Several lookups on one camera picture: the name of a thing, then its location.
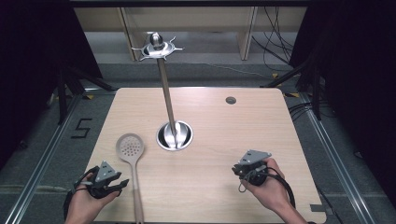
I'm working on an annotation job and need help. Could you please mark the light wooden shelf unit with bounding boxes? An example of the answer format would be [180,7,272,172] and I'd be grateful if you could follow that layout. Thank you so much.
[74,7,308,63]

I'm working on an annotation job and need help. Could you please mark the black curtain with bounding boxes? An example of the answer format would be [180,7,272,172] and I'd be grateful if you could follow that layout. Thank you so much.
[289,0,396,200]
[0,0,105,171]

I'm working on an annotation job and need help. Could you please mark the black floor cables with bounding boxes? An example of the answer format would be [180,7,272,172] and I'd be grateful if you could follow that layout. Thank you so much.
[251,6,301,73]

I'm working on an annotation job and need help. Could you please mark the person's right hand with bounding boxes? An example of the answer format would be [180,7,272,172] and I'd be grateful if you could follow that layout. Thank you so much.
[242,158,293,213]

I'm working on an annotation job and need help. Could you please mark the white floor cable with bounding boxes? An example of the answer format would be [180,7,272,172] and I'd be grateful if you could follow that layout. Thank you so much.
[174,61,273,79]

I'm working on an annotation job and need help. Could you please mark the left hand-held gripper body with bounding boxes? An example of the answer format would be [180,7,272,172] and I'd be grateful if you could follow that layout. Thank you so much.
[88,160,123,200]

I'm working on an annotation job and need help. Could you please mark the aluminium floor rail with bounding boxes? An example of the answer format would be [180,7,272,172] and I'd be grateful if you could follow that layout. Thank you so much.
[3,92,84,224]
[298,92,378,224]

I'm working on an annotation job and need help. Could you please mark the beige slotted spoon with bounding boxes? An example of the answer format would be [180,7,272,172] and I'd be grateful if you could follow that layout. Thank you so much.
[115,133,146,224]

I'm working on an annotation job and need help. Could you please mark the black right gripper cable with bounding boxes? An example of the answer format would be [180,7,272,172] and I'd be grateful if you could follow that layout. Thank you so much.
[257,166,297,209]

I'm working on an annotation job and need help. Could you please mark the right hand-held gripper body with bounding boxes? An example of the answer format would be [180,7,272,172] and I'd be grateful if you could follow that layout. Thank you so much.
[231,149,273,188]

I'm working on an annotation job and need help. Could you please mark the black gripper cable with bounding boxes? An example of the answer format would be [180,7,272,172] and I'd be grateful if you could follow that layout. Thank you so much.
[63,165,101,220]
[257,166,297,209]

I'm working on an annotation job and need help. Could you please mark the black cable bundle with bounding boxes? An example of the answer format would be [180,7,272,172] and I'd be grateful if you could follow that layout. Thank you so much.
[287,100,335,122]

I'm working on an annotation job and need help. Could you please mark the black tripod stand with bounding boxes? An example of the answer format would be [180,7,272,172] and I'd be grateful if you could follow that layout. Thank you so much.
[261,52,326,121]
[55,63,117,126]

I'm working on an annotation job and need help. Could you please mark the person's left hand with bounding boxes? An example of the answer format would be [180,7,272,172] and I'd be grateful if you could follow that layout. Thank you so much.
[64,173,121,224]

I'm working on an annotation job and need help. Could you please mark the metal utensil rack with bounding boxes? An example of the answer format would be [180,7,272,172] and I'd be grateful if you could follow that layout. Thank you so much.
[131,32,194,152]

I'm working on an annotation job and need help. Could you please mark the grey cord loop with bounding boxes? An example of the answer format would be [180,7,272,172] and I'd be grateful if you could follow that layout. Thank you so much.
[237,169,268,194]

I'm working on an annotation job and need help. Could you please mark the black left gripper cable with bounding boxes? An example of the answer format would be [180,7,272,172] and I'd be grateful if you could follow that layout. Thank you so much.
[63,165,101,220]

